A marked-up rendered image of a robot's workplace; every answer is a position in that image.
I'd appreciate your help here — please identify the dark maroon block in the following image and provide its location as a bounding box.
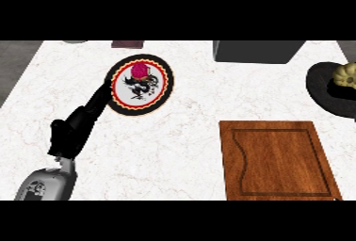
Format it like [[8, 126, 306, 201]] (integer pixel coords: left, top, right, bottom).
[[110, 40, 147, 50]]

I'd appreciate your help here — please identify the dark grey box appliance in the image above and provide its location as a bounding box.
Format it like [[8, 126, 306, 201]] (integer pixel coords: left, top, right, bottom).
[[212, 40, 308, 65]]

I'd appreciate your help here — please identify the brown wooden cutting board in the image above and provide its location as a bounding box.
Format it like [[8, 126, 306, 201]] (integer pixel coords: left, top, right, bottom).
[[219, 120, 344, 201]]

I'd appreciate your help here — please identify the round rooster-print plate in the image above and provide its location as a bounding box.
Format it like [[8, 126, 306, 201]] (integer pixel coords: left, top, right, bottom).
[[105, 53, 176, 117]]

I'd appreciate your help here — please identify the black pan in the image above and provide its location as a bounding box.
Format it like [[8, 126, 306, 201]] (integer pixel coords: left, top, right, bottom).
[[305, 61, 356, 120]]

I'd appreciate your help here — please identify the pale yellow squash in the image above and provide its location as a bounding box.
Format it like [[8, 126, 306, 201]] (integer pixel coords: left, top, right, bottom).
[[331, 61, 356, 90]]

